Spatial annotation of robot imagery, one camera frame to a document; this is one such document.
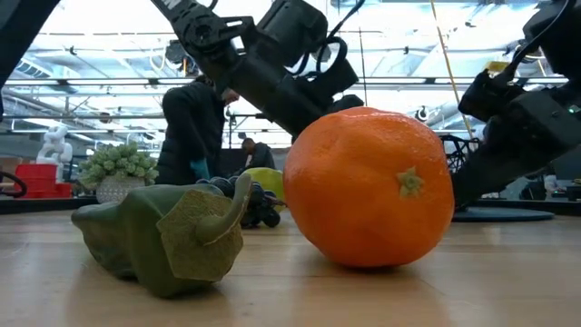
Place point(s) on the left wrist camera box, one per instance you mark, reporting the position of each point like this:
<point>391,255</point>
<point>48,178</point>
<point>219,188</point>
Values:
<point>290,27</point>

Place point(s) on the orange mandarin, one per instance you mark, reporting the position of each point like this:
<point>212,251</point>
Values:
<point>367,195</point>

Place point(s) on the yellow green apple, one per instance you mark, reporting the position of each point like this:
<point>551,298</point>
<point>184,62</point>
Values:
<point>270,179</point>

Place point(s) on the white robot figure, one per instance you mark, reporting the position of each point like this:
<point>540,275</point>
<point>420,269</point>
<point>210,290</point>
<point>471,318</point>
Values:
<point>54,145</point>

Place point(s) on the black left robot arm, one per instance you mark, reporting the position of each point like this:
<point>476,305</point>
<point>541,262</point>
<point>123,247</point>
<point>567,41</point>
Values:
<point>199,32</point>

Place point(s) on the green bell pepper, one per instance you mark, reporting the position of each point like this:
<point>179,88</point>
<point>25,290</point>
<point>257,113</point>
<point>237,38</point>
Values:
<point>127,236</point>

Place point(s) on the person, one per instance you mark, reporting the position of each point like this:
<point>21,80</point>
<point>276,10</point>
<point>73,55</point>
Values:
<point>190,122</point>
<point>261,156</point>

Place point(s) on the red plastic crates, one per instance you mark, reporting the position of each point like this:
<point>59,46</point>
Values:
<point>36,177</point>

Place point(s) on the dark purple grape bunch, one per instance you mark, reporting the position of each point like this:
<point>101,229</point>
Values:
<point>268,213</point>

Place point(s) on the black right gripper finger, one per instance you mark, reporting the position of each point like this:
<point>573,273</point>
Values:
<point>490,172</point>

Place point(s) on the dark blue round placemat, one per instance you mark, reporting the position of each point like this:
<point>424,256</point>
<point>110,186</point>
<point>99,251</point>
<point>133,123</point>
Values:
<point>499,214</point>

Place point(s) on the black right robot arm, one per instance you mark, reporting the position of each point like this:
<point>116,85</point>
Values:
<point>558,36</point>

